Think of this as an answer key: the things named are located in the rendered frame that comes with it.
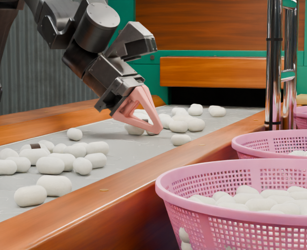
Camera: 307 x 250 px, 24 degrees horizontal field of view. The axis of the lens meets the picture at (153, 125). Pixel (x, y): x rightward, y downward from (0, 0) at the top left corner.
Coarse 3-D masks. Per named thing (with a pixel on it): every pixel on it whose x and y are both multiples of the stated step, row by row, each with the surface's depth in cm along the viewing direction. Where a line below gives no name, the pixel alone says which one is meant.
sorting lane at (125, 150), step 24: (216, 120) 144; (24, 144) 111; (72, 144) 111; (120, 144) 111; (144, 144) 111; (168, 144) 111; (96, 168) 90; (120, 168) 90; (0, 192) 76; (0, 216) 65
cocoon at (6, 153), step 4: (8, 148) 92; (0, 152) 92; (4, 152) 90; (8, 152) 90; (12, 152) 90; (16, 152) 91; (0, 156) 91; (4, 156) 90; (8, 156) 90; (12, 156) 90; (16, 156) 90
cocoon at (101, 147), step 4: (88, 144) 98; (92, 144) 98; (96, 144) 98; (100, 144) 98; (104, 144) 99; (88, 148) 98; (92, 148) 97; (96, 148) 98; (100, 148) 98; (104, 148) 98; (108, 148) 99; (88, 152) 98; (92, 152) 97; (96, 152) 98; (100, 152) 98; (104, 152) 99
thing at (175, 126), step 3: (171, 123) 125; (174, 123) 124; (177, 123) 124; (180, 123) 124; (183, 123) 124; (186, 123) 124; (171, 126) 125; (174, 126) 124; (177, 126) 124; (180, 126) 123; (183, 126) 123; (186, 126) 124; (171, 129) 125; (174, 129) 124; (177, 129) 124; (180, 129) 124; (183, 129) 124; (186, 129) 124; (180, 132) 124; (183, 132) 124
